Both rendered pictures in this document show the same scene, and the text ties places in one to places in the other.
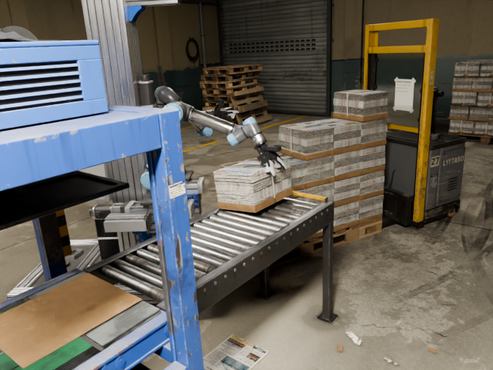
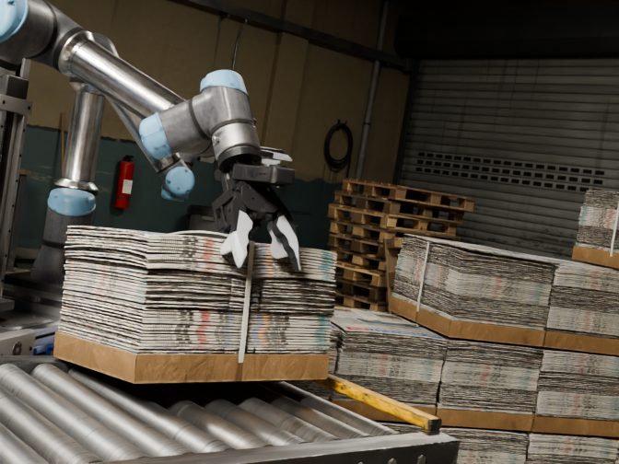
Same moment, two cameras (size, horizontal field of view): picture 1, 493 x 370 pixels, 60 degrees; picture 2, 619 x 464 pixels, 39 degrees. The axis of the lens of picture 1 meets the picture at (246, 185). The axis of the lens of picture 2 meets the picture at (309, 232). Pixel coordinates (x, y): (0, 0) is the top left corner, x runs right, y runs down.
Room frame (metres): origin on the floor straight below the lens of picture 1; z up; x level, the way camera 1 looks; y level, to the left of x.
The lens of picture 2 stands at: (1.02, -0.47, 1.16)
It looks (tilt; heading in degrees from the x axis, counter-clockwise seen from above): 3 degrees down; 10
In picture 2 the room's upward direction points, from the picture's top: 9 degrees clockwise
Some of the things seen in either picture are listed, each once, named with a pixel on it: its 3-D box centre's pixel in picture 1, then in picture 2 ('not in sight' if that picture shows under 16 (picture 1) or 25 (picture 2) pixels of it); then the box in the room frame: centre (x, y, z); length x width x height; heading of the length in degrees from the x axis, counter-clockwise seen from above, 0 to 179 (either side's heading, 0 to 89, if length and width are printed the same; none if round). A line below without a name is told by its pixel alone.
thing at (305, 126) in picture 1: (306, 126); (477, 248); (3.49, -0.52, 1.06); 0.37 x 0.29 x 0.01; 29
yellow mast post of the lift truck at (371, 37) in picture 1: (368, 117); not in sight; (4.28, -1.25, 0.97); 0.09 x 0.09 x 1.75; 28
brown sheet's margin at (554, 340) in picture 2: (333, 145); (553, 330); (3.64, -0.77, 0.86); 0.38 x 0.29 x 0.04; 27
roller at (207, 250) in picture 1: (200, 249); not in sight; (1.92, 0.24, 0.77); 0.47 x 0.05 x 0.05; 51
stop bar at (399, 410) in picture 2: (296, 193); (347, 388); (2.58, -0.31, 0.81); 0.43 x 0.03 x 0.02; 51
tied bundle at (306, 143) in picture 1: (305, 140); (467, 289); (3.50, -0.51, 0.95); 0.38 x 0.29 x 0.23; 29
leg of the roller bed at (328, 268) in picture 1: (327, 271); not in sight; (2.41, -0.48, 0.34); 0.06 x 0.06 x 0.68; 51
